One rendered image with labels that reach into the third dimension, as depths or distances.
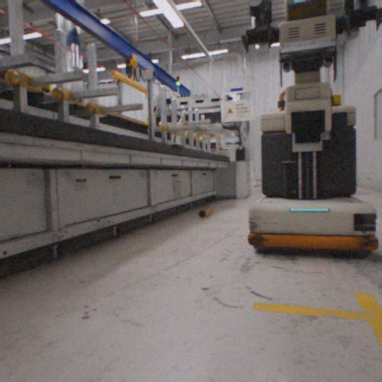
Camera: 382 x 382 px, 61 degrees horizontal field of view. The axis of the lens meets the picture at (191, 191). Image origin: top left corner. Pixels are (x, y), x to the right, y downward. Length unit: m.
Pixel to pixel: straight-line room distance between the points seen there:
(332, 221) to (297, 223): 0.17
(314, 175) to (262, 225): 0.46
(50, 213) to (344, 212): 1.49
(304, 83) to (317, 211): 0.66
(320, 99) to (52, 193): 1.46
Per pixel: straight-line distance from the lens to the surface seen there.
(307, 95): 1.84
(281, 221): 1.75
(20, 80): 1.46
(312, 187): 2.02
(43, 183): 1.87
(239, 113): 5.44
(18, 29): 1.54
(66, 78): 1.38
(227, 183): 5.55
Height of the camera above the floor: 0.45
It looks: 3 degrees down
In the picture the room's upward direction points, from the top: 2 degrees counter-clockwise
